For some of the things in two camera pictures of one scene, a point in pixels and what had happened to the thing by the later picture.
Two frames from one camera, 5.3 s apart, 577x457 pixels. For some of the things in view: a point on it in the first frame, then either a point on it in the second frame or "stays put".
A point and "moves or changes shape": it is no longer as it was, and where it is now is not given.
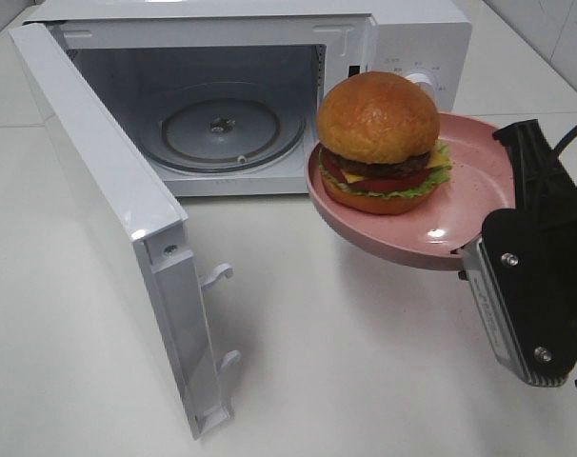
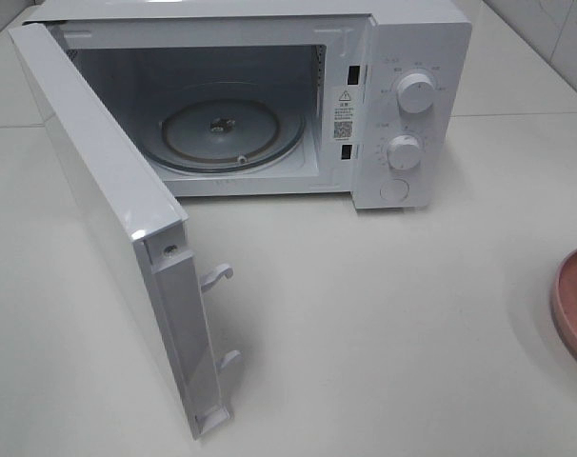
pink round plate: x=480 y=185 moves or changes shape
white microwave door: x=141 y=226 stays put
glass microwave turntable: x=223 y=127 stays put
